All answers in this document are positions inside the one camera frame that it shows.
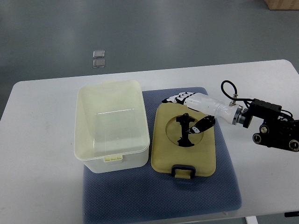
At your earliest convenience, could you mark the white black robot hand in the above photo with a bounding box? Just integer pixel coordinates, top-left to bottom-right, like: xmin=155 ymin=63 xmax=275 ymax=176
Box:
xmin=162 ymin=92 xmax=243 ymax=134

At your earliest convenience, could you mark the yellow box lid black handle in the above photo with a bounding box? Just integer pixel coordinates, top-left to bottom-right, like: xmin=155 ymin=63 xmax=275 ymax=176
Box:
xmin=151 ymin=103 xmax=216 ymax=179

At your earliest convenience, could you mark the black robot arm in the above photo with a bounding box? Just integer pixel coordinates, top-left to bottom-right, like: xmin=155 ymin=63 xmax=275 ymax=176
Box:
xmin=221 ymin=80 xmax=299 ymax=152

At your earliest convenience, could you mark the white storage box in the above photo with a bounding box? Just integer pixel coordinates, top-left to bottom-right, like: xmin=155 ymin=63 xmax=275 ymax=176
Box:
xmin=74 ymin=80 xmax=150 ymax=173

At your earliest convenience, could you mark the white table leg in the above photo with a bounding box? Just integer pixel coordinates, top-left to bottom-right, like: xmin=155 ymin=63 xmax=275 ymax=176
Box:
xmin=245 ymin=216 xmax=258 ymax=224

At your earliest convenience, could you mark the wooden furniture corner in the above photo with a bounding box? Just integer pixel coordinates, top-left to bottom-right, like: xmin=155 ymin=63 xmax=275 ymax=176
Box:
xmin=265 ymin=0 xmax=299 ymax=10

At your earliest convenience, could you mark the upper metal floor plate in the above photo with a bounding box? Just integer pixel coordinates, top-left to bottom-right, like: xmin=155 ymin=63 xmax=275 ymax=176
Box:
xmin=93 ymin=49 xmax=105 ymax=58

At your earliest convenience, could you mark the blue grey mat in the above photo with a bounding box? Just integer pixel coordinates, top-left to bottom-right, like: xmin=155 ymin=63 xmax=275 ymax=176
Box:
xmin=82 ymin=87 xmax=242 ymax=224

